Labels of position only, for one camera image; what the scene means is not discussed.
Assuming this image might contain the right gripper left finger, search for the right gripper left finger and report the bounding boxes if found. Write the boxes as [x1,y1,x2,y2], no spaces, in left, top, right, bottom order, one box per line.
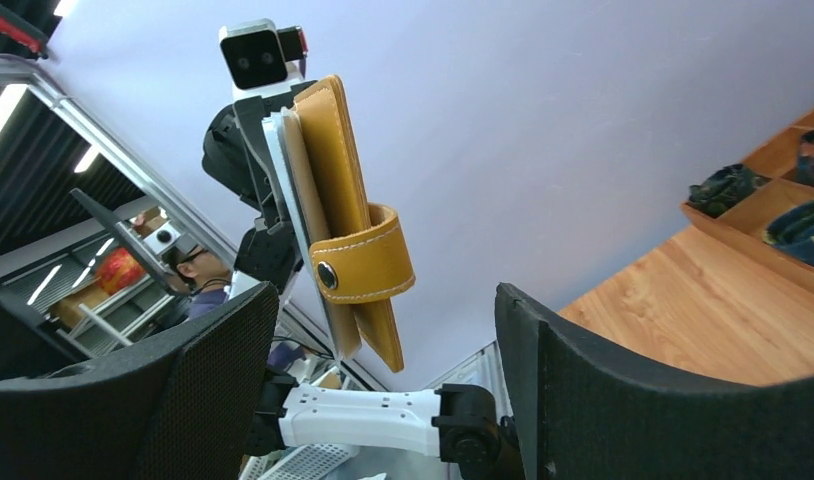
[0,284,280,479]

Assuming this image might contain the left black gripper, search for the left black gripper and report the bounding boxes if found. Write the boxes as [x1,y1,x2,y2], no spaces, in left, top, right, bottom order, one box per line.
[232,79,315,227]

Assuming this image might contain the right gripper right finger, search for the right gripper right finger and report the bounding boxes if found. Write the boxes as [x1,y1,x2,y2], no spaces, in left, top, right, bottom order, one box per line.
[494,283,814,479]

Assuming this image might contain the yellow leather card holder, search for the yellow leather card holder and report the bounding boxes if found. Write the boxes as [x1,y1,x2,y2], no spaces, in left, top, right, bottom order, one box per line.
[262,75,416,372]

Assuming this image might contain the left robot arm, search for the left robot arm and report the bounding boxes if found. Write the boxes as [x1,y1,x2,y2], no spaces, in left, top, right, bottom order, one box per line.
[204,76,524,479]

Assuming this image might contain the person with glasses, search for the person with glasses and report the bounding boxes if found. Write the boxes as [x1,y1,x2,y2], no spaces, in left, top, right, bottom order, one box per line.
[163,246,311,370]

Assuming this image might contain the red round object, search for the red round object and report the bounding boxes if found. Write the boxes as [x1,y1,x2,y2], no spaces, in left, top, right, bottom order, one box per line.
[95,247,146,295]

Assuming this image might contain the wooden compartment tray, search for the wooden compartment tray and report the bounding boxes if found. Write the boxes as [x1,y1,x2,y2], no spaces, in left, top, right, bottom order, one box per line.
[681,108,814,294]

